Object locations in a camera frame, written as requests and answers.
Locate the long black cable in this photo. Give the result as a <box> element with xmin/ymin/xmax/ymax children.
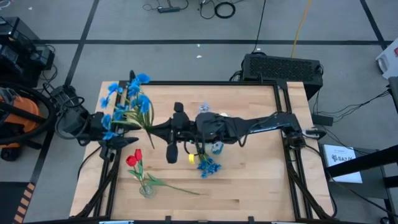
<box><xmin>251</xmin><ymin>0</ymin><xmax>267</xmax><ymax>54</ymax></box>

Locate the yellow cable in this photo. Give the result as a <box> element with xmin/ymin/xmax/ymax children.
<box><xmin>290</xmin><ymin>0</ymin><xmax>313</xmax><ymax>58</ymax></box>

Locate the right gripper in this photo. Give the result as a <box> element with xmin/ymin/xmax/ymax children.
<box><xmin>148</xmin><ymin>101</ymin><xmax>200</xmax><ymax>165</ymax></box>

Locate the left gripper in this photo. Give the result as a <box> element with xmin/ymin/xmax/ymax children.
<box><xmin>88</xmin><ymin>111</ymin><xmax>141</xmax><ymax>150</ymax></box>

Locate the white box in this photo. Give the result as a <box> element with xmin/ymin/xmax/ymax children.
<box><xmin>375</xmin><ymin>37</ymin><xmax>398</xmax><ymax>80</ymax></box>

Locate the coiled black cable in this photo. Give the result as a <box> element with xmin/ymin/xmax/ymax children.
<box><xmin>214</xmin><ymin>1</ymin><xmax>236</xmax><ymax>19</ymax></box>

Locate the black power adapter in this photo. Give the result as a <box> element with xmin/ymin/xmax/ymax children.
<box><xmin>312</xmin><ymin>113</ymin><xmax>335</xmax><ymax>128</ymax></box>

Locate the orange vacuum cleaner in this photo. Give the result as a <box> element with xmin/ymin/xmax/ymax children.
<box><xmin>0</xmin><ymin>86</ymin><xmax>43</xmax><ymax>162</ymax></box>

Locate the black side stand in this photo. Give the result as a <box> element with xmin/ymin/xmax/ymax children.
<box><xmin>325</xmin><ymin>76</ymin><xmax>398</xmax><ymax>224</ymax></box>

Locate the black computer case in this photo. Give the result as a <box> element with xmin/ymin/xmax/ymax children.
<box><xmin>241</xmin><ymin>53</ymin><xmax>324</xmax><ymax>100</ymax></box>

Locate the black vacuum hose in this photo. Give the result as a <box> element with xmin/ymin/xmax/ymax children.
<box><xmin>0</xmin><ymin>81</ymin><xmax>59</xmax><ymax>146</ymax></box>

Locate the white printed booklet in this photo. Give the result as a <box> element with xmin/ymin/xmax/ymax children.
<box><xmin>322</xmin><ymin>143</ymin><xmax>364</xmax><ymax>184</ymax></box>

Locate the clear ribbed glass vase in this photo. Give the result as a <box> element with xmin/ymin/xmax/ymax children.
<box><xmin>139</xmin><ymin>183</ymin><xmax>158</xmax><ymax>200</ymax></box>

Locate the blue artificial flower bunch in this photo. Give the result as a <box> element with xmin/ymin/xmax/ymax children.
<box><xmin>99</xmin><ymin>72</ymin><xmax>156</xmax><ymax>150</ymax></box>
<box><xmin>194</xmin><ymin>141</ymin><xmax>223</xmax><ymax>179</ymax></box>

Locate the black power strip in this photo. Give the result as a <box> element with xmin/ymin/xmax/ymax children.
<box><xmin>157</xmin><ymin>6</ymin><xmax>182</xmax><ymax>14</ymax></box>

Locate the black electronics stack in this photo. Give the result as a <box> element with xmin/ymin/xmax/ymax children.
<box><xmin>0</xmin><ymin>16</ymin><xmax>56</xmax><ymax>88</ymax></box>

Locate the black metal table frame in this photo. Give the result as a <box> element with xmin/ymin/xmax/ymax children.
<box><xmin>73</xmin><ymin>70</ymin><xmax>338</xmax><ymax>224</ymax></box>

